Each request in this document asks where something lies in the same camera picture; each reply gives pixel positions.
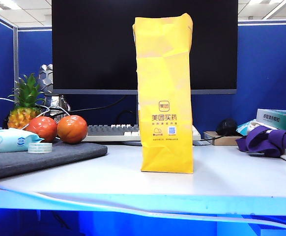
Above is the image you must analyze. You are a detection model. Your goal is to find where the yellow printed paper bag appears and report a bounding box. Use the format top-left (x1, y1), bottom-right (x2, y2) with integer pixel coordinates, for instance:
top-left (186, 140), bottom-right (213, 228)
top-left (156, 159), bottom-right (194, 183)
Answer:
top-left (132, 12), bottom-right (195, 174)

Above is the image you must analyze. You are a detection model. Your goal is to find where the white and grey keyboard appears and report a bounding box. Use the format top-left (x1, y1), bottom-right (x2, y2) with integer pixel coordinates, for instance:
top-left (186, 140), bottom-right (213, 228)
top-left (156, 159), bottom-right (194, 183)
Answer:
top-left (82, 124), bottom-right (202, 144)

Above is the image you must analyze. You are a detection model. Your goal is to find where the red orange tomato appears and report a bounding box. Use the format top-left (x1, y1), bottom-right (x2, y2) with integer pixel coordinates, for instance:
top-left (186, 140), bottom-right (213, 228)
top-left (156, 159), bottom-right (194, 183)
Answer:
top-left (57, 115), bottom-right (88, 145)
top-left (25, 116), bottom-right (58, 143)

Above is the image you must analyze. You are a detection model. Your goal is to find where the brown cardboard box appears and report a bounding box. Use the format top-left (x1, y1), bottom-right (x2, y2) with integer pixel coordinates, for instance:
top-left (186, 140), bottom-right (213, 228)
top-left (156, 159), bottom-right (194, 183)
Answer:
top-left (203, 130), bottom-right (243, 147)

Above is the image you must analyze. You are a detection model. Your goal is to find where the black computer monitor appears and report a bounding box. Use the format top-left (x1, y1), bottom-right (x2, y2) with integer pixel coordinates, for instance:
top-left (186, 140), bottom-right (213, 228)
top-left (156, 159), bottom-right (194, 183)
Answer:
top-left (51, 0), bottom-right (239, 95)

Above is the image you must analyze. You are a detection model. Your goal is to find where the black computer mouse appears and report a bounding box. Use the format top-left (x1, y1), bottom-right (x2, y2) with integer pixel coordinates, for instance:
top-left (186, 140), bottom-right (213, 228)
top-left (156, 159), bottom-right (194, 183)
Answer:
top-left (216, 118), bottom-right (238, 137)

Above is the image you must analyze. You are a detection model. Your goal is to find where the grey fabric pad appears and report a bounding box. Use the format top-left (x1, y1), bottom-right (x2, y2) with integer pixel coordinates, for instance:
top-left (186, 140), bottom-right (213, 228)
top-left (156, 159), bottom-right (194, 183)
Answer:
top-left (0, 139), bottom-right (109, 181)

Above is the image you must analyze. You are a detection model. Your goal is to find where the light blue tissue pack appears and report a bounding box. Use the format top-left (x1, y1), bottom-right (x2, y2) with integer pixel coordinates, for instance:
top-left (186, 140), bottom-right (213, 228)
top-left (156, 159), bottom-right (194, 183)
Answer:
top-left (236, 119), bottom-right (259, 137)

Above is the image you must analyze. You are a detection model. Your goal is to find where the silver hexagon pattern ornament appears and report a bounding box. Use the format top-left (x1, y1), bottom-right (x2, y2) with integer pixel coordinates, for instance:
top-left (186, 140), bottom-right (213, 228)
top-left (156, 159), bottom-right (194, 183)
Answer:
top-left (37, 63), bottom-right (71, 117)

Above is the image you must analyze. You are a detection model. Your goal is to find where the clear tape roll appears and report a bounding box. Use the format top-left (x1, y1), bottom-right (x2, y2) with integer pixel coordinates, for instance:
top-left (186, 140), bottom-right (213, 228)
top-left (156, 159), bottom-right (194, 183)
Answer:
top-left (27, 142), bottom-right (53, 154)

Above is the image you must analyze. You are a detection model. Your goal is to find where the pineapple with green crown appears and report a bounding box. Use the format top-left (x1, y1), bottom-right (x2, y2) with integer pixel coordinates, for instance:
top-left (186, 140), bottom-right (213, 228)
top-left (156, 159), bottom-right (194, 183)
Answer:
top-left (7, 73), bottom-right (46, 130)

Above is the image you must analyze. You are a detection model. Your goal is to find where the purple cloth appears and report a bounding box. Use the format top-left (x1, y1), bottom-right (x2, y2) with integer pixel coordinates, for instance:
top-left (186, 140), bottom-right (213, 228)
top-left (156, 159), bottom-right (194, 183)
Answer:
top-left (235, 125), bottom-right (286, 159)

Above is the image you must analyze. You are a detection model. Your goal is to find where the teal white carton box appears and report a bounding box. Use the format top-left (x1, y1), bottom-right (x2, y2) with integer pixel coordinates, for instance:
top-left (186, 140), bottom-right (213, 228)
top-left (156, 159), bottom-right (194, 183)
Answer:
top-left (256, 108), bottom-right (286, 134)

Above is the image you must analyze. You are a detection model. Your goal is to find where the white blue wet wipes pack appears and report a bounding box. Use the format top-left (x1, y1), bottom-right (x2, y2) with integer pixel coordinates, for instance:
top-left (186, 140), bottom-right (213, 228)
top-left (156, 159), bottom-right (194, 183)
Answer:
top-left (0, 128), bottom-right (45, 155)

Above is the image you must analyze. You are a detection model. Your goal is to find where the black mouse cable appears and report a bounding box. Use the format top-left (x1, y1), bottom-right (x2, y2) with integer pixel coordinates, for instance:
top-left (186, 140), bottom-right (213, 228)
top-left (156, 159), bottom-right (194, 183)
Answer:
top-left (199, 134), bottom-right (223, 142)

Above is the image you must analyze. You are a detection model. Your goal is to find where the grey partition post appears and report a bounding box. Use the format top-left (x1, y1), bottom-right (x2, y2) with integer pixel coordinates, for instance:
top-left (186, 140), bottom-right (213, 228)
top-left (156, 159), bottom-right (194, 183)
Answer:
top-left (13, 26), bottom-right (19, 104)

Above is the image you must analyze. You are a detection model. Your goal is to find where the white cable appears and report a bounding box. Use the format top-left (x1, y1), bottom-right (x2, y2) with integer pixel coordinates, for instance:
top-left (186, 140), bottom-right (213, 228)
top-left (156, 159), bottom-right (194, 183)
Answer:
top-left (0, 97), bottom-right (70, 130)

